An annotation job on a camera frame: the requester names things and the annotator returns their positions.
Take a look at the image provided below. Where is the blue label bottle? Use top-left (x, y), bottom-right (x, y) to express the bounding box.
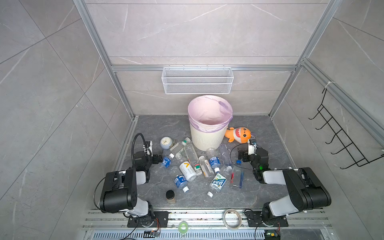
top-left (170, 167), bottom-right (190, 193)
top-left (162, 153), bottom-right (175, 168)
top-left (206, 148), bottom-right (221, 173)

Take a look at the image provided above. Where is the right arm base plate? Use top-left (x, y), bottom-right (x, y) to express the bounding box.
top-left (244, 209), bottom-right (289, 227)

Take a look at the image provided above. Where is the pink plastic bin liner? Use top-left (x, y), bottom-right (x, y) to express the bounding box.
top-left (188, 95), bottom-right (233, 133)

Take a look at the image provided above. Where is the roll of clear tape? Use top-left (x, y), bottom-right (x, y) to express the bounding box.
top-left (222, 209), bottom-right (243, 231)

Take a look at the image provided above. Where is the orange shark plush toy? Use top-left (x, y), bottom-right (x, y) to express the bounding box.
top-left (225, 127), bottom-right (254, 144)

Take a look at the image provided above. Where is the white wire mesh basket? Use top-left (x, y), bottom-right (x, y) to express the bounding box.
top-left (162, 67), bottom-right (234, 95)

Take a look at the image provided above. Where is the black wire hook rack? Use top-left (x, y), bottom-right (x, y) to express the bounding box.
top-left (309, 89), bottom-right (384, 170)

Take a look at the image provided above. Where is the small round white clock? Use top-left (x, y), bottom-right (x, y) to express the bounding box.
top-left (160, 136), bottom-right (174, 150)

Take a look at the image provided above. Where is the brown jar black lid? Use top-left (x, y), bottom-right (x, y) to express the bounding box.
top-left (166, 190), bottom-right (176, 204)

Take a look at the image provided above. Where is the tall clear green-cap bottle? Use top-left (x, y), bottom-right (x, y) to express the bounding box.
top-left (185, 143), bottom-right (203, 176)

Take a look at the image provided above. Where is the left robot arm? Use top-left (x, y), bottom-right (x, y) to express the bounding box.
top-left (93, 133), bottom-right (163, 221)

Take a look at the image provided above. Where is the green tape roll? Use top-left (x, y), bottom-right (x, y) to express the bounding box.
top-left (178, 221), bottom-right (189, 235)

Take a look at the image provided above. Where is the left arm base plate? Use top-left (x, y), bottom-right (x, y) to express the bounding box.
top-left (127, 211), bottom-right (169, 228)

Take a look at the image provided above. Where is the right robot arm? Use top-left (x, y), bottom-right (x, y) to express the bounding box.
top-left (237, 143), bottom-right (332, 226)

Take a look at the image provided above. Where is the white bottle yellow label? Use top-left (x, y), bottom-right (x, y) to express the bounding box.
top-left (179, 161), bottom-right (197, 182)

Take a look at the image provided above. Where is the green label water bottle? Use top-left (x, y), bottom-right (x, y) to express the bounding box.
top-left (207, 166), bottom-right (233, 198)

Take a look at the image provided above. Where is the cream ribbed waste bin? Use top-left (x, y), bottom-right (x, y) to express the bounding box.
top-left (190, 123), bottom-right (229, 151)

